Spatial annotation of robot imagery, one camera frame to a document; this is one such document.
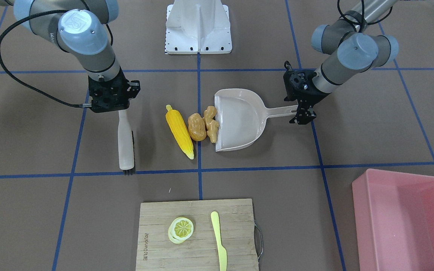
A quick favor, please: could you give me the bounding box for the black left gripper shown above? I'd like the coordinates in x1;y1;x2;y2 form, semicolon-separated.
283;61;329;125

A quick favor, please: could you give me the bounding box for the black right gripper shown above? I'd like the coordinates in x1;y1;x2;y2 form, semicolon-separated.
88;71;140;113

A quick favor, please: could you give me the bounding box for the beige hand brush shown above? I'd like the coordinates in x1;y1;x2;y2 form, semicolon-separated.
118;110;135;175

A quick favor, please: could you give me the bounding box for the beige plastic dustpan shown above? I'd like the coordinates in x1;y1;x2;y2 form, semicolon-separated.
214;88;298;152

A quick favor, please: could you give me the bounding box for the yellow toy corn cob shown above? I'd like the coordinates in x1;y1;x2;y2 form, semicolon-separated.
165;104;194;160

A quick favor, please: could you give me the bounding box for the brown toy potato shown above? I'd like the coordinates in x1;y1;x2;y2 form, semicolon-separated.
188;113;207;141

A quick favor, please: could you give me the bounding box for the tan toy ginger root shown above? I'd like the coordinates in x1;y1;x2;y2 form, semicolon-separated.
203;106;219;143

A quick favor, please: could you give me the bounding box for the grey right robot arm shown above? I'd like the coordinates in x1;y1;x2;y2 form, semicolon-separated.
0;0;140;117

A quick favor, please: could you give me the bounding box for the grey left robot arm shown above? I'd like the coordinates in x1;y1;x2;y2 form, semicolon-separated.
283;0;399;125

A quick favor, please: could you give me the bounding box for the pink plastic bin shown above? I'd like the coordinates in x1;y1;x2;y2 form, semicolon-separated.
352;169;434;271

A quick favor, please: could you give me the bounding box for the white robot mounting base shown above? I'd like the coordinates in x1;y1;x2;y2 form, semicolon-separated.
164;0;232;55

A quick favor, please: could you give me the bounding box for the yellow plastic knife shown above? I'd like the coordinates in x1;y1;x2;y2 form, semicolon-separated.
211;211;228;271

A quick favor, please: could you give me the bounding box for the yellow lemon slice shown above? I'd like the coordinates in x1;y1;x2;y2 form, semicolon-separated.
168;217;194;244

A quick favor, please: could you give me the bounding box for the wooden cutting board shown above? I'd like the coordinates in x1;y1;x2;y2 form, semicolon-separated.
136;198;260;271

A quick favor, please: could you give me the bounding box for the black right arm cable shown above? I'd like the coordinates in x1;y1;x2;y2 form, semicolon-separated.
0;9;91;109

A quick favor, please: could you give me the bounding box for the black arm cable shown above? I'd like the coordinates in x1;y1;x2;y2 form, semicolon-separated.
337;0;394;27
0;9;91;109

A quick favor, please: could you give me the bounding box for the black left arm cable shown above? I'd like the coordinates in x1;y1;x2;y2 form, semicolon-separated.
337;0;394;27

